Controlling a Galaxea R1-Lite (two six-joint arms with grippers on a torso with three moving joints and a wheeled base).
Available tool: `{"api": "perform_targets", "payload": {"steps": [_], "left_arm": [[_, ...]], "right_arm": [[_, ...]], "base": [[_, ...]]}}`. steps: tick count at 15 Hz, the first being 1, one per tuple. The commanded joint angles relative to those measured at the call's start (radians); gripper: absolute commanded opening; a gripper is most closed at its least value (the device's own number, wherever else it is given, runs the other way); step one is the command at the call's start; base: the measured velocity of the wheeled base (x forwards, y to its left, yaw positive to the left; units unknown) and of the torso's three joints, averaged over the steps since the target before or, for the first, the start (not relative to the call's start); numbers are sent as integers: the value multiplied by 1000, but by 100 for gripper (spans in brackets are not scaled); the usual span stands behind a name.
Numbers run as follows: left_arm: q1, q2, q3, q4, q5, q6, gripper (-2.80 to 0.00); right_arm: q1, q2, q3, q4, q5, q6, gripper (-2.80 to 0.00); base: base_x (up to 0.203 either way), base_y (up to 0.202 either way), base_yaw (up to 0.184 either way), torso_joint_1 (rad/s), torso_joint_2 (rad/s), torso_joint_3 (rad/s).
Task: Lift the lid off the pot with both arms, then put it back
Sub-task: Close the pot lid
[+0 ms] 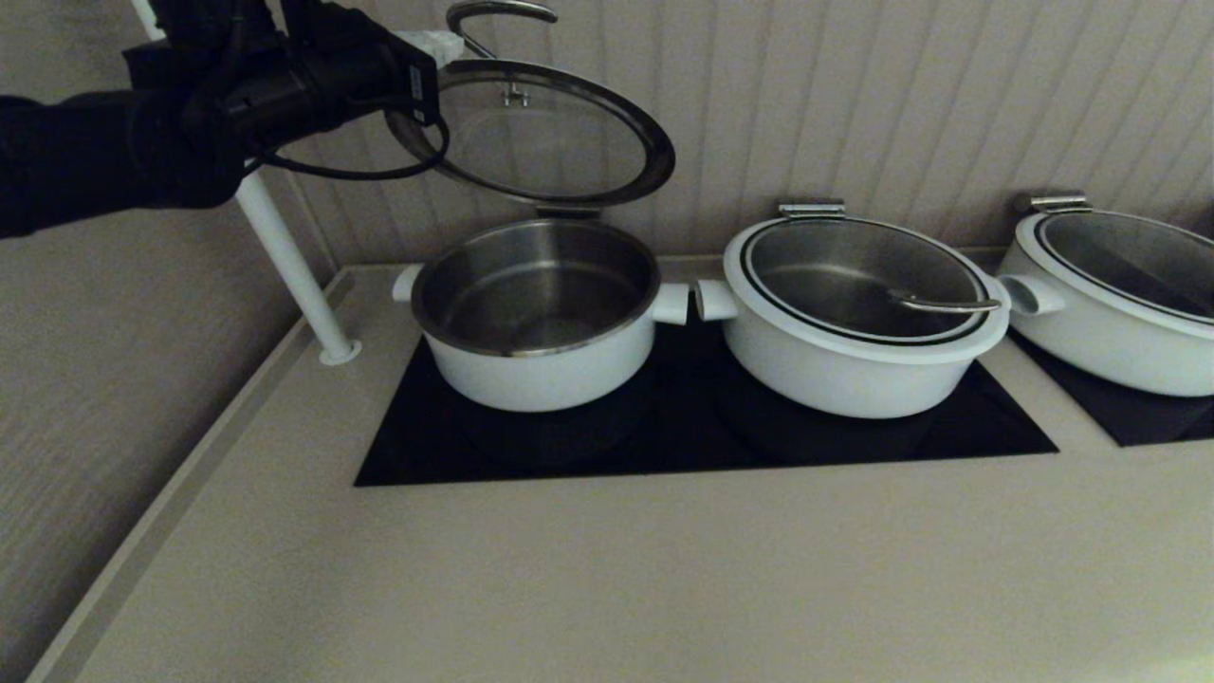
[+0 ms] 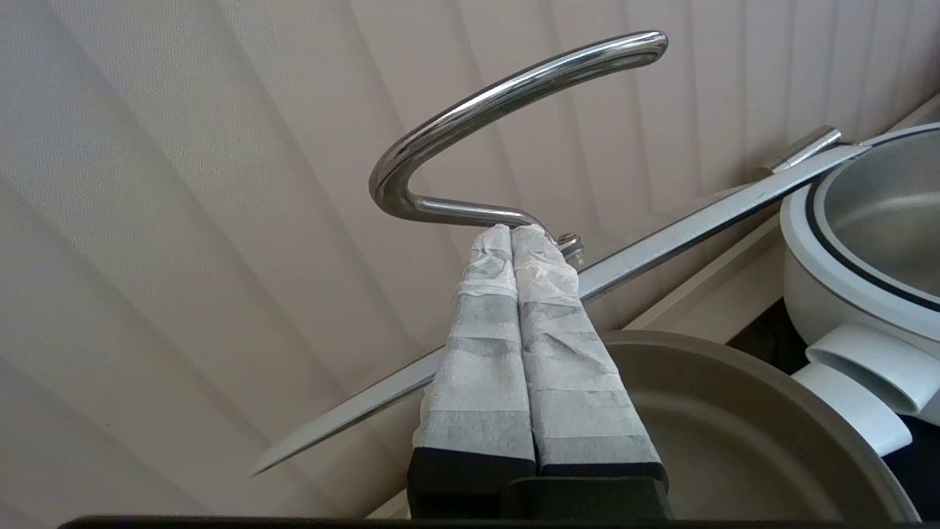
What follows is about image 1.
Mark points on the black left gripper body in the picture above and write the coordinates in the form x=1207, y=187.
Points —
x=398, y=71

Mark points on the white vertical pipe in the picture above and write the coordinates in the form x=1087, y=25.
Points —
x=285, y=266

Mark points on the white round pipe flange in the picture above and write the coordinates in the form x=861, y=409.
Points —
x=340, y=353

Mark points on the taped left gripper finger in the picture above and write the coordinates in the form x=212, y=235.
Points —
x=448, y=59
x=427, y=39

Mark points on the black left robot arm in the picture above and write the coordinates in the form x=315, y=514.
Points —
x=142, y=104

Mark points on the white cooking pot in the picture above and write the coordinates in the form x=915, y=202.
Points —
x=835, y=379
x=1091, y=341
x=541, y=370

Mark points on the short black glass cooktop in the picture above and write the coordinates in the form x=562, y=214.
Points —
x=1129, y=417

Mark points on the long black glass cooktop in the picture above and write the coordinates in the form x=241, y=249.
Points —
x=683, y=436

